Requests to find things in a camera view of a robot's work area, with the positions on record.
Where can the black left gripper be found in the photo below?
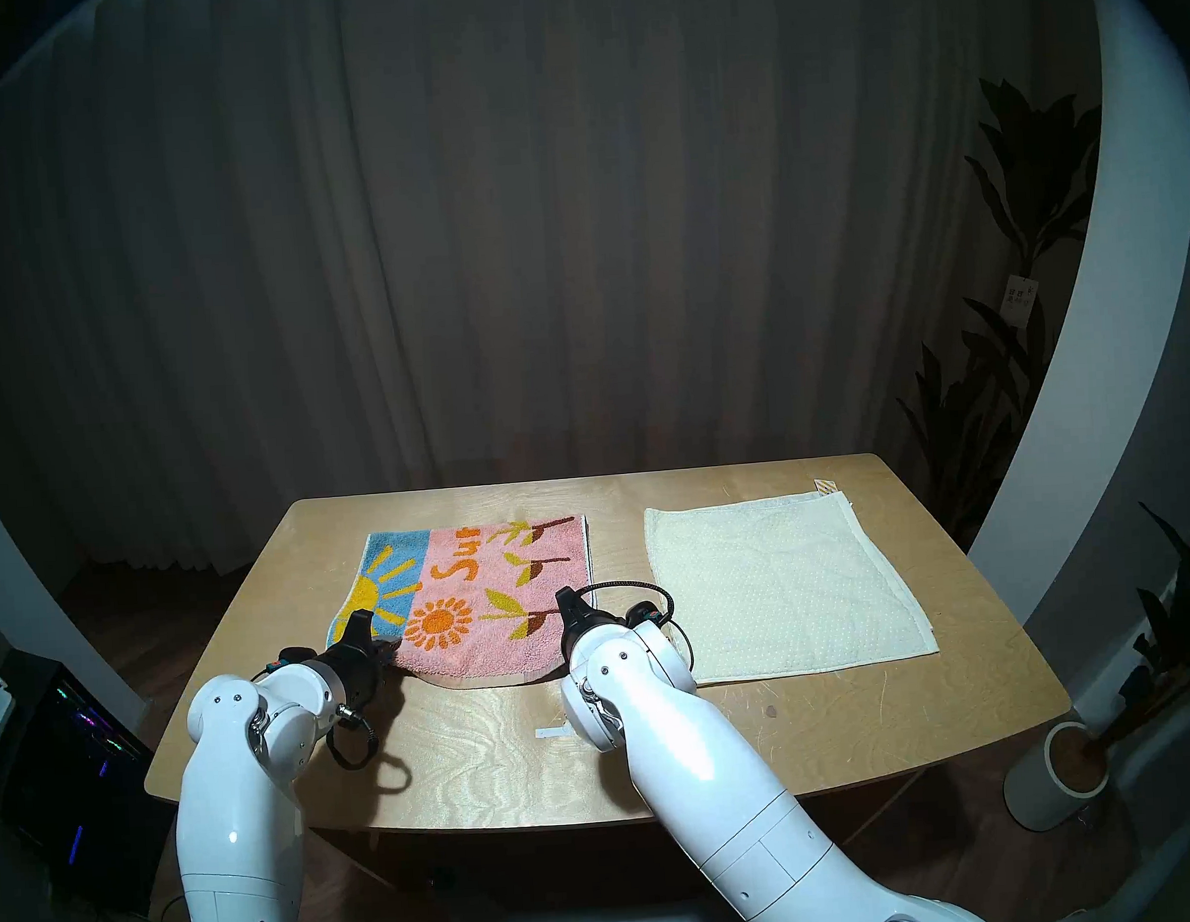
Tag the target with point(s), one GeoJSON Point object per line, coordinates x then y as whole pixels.
{"type": "Point", "coordinates": [353, 671]}

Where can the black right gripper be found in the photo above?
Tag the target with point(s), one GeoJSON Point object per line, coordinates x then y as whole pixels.
{"type": "Point", "coordinates": [589, 624]}

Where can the colourful sun print towel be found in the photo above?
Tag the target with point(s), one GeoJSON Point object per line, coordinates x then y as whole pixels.
{"type": "Point", "coordinates": [483, 590]}

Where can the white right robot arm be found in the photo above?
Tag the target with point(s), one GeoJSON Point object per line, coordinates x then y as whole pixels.
{"type": "Point", "coordinates": [690, 758]}

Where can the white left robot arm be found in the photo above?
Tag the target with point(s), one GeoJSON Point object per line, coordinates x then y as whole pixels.
{"type": "Point", "coordinates": [234, 782]}

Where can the cream dotted towel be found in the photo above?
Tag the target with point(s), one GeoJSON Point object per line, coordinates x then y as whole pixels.
{"type": "Point", "coordinates": [790, 584]}

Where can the white tape strip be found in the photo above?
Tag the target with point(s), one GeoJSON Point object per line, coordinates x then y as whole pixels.
{"type": "Point", "coordinates": [552, 732]}

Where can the black computer tower RGB lights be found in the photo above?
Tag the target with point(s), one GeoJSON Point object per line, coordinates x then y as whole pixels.
{"type": "Point", "coordinates": [75, 780]}

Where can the beige pleated curtain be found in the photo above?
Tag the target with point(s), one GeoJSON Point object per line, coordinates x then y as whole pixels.
{"type": "Point", "coordinates": [503, 221]}

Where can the white round plant pot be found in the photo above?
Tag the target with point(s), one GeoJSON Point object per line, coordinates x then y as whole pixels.
{"type": "Point", "coordinates": [1034, 790]}

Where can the white paper plant tag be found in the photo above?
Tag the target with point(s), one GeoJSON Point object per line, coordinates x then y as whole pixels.
{"type": "Point", "coordinates": [1021, 301]}

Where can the small dark potted plant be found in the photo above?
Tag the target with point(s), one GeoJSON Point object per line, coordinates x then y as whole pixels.
{"type": "Point", "coordinates": [1184, 613]}

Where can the tall dark leafy plant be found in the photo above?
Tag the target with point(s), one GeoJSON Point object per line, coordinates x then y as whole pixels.
{"type": "Point", "coordinates": [1028, 184]}

